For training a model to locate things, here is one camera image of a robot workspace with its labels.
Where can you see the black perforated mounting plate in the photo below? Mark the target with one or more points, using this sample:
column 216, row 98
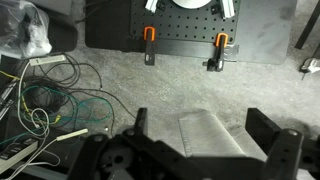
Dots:
column 186, row 23

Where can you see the white plug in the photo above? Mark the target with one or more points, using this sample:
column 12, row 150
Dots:
column 311, row 65

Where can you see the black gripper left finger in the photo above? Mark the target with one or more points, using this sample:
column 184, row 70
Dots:
column 141, row 121

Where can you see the large grey woven curtain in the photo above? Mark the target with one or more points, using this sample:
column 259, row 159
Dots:
column 206, row 133

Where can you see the white power strip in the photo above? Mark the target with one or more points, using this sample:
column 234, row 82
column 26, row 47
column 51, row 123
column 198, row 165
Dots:
column 46, row 60

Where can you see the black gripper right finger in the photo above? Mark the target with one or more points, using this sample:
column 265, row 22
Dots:
column 261, row 128

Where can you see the black base platform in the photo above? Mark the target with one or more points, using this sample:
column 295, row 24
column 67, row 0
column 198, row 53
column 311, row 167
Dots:
column 266, row 30

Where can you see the orange black bar clamp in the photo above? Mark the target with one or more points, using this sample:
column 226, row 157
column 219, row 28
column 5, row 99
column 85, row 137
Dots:
column 149, row 53

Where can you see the grey power strip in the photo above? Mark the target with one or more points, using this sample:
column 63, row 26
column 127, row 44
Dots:
column 16, row 155

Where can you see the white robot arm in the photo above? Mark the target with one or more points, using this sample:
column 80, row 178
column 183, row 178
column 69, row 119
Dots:
column 191, row 3

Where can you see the orange black clamp silver jaw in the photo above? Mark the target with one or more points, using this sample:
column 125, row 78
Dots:
column 218, row 60

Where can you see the clear plastic bag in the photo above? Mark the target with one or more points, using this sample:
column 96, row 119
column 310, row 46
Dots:
column 30, row 36

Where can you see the white stick adapter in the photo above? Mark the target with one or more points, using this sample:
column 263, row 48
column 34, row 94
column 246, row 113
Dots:
column 73, row 134

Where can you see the black table leg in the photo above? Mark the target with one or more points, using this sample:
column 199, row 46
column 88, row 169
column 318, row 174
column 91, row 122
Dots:
column 308, row 25

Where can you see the aluminium extrusion bar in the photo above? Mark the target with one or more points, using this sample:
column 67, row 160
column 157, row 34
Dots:
column 228, row 8
column 150, row 5

